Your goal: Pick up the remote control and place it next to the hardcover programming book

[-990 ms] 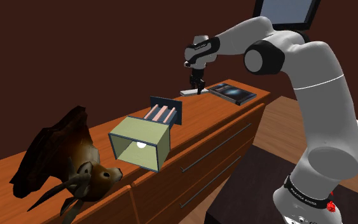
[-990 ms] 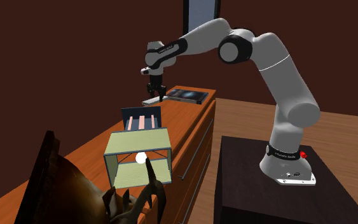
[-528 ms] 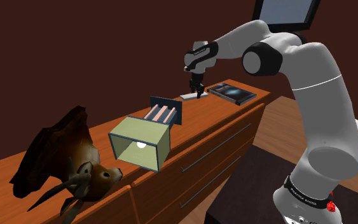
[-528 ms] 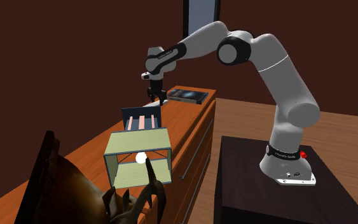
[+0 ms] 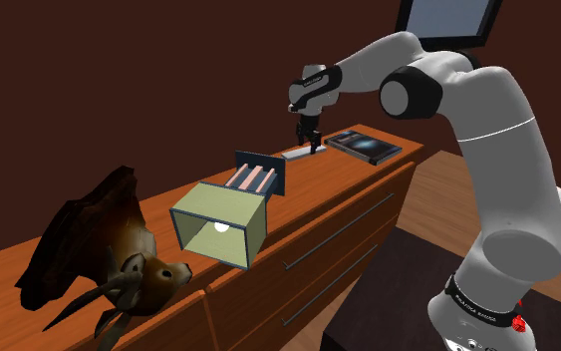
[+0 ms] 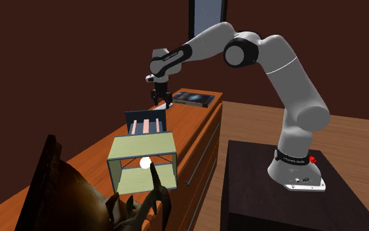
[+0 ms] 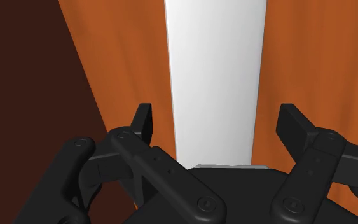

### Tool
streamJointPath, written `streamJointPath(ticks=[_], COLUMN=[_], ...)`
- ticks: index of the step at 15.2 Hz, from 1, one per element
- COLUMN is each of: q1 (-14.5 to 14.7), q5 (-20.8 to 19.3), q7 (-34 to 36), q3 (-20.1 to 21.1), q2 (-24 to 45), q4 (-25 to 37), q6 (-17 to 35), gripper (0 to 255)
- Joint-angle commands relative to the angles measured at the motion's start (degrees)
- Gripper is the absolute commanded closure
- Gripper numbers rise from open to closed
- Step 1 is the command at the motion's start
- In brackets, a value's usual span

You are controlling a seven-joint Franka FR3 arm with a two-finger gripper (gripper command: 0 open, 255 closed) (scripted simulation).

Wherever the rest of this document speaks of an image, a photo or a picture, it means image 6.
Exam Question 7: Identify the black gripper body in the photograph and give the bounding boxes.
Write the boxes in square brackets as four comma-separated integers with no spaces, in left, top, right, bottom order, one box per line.
[153,81,170,95]

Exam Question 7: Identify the white flat elongated object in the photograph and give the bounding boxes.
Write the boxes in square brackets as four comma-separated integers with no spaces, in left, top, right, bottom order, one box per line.
[152,102,174,112]

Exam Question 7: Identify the dark book with blue cover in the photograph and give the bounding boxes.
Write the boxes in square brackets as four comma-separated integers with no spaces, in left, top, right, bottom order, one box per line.
[172,91,216,108]

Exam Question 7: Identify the orange wooden chest of drawers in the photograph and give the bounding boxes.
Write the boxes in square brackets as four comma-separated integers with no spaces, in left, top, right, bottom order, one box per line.
[0,88,223,231]

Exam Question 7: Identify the dark brown horned figure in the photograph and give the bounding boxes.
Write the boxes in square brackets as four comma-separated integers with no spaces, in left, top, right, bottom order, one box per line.
[14,134,172,231]

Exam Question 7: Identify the dark robot stand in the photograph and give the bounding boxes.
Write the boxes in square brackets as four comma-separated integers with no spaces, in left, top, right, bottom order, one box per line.
[220,139,369,231]

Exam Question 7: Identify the green open box blue frame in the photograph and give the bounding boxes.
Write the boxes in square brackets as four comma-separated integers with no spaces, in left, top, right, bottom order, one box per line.
[106,131,179,196]

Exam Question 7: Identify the window with dark frame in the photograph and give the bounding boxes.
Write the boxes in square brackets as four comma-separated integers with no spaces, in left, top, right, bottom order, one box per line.
[188,0,228,41]

